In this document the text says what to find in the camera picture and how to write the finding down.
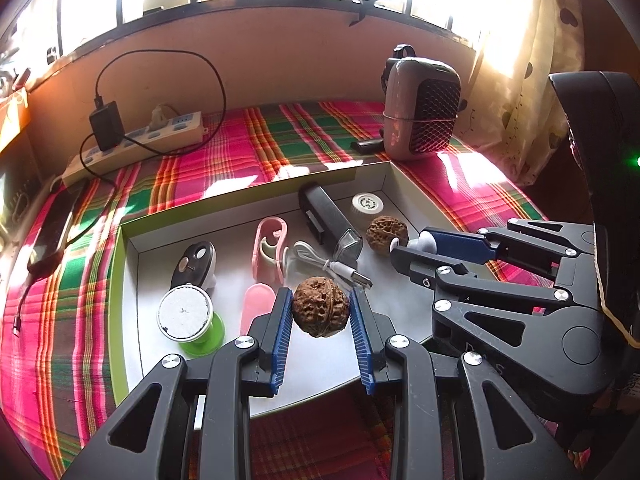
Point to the white power strip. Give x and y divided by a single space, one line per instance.
165 132

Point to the small black stick device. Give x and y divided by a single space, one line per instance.
367 146

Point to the pink plastic clip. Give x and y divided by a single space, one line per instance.
270 245
257 305

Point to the orange box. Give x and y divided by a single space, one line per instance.
12 125

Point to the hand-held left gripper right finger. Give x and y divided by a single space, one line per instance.
361 340

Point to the black window latch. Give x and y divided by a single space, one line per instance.
367 5

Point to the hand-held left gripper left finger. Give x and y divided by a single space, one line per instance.
280 340

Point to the cream spotted curtain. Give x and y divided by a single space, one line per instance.
530 85

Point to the tan rubber band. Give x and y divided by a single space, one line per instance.
602 300

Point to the plaid blanket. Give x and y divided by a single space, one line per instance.
65 360

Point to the black charger adapter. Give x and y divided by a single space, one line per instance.
106 125

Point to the green white spool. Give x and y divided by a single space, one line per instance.
185 312

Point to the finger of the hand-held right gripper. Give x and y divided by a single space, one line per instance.
460 246
415 265

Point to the green white cardboard box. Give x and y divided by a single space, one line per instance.
235 260

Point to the black white oval device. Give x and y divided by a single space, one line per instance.
197 265

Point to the brown walnut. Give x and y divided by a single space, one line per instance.
386 230
320 307

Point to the white plug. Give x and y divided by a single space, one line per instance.
160 112

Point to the white mushroom-shaped knob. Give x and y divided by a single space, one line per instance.
425 246

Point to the black power bank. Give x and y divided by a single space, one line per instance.
50 225

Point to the black sensor light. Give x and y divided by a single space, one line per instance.
320 210

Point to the beige space heater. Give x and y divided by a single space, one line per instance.
425 110

